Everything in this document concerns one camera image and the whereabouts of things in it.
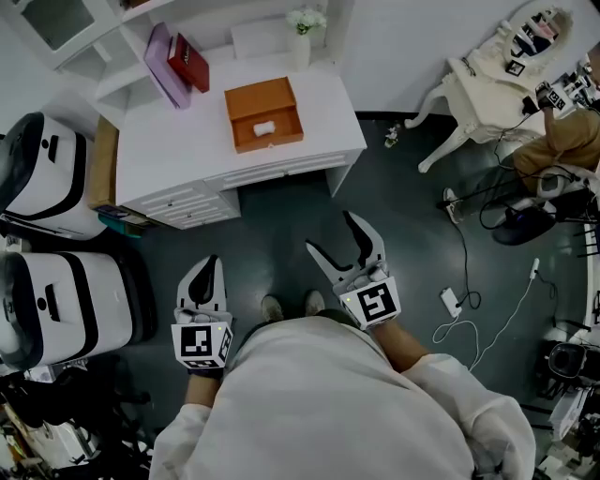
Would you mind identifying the person's white shirt torso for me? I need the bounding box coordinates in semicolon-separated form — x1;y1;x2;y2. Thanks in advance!
148;308;536;480

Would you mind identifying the white cable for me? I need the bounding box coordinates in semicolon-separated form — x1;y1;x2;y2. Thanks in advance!
431;257;542;372

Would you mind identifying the orange box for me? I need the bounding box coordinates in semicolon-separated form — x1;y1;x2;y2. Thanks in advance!
223;75;307;156

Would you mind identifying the person's right shoe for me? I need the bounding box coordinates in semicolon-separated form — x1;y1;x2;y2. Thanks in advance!
304;289;326;317

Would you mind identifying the white power adapter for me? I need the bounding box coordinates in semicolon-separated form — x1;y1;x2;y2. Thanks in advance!
439;287;464;319

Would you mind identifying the white and black case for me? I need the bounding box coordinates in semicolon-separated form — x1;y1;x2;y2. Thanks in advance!
0;250;157;372
0;111;108;242

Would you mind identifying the person's shoe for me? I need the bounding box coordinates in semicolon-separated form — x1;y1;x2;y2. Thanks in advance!
304;289;326;317
260;293;285;323

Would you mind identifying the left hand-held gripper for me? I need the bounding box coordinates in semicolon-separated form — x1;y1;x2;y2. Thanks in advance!
171;255;234;372

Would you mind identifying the red flat box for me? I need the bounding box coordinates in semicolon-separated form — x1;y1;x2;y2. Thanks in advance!
166;32;211;95

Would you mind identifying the person's right forearm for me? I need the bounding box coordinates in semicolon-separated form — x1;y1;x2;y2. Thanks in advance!
368;320;431;375

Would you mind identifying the white vase with flowers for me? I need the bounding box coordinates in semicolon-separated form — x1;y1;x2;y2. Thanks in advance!
285;7;328;72

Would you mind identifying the purple flat box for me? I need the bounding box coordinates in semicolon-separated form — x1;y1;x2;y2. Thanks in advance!
142;22;193;111

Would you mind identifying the person's left forearm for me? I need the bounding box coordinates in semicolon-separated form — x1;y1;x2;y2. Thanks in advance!
184;368;224;410

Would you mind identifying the brown cardboard box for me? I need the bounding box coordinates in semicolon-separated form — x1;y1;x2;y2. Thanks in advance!
87;115;121;211

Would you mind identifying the ornate white vanity table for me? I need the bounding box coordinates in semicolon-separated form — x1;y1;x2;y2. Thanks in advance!
404;0;578;174

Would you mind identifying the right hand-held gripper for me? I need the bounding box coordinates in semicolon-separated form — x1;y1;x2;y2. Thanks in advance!
305;210;402;332

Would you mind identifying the white shelf unit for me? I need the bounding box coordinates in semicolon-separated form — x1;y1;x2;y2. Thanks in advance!
0;0;163;112

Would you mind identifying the white desk with drawers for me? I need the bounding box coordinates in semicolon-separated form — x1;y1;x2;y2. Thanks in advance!
95;44;368;232

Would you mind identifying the person's left shoe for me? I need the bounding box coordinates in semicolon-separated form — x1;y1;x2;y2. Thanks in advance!
260;293;285;323

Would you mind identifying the oval vanity mirror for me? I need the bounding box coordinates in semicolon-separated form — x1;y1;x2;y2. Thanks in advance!
502;3;575;72

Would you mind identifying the white rectangular box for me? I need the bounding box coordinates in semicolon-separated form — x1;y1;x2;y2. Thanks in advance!
229;20;293;61

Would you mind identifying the black cable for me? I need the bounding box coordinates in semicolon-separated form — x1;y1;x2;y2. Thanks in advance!
439;199;483;311

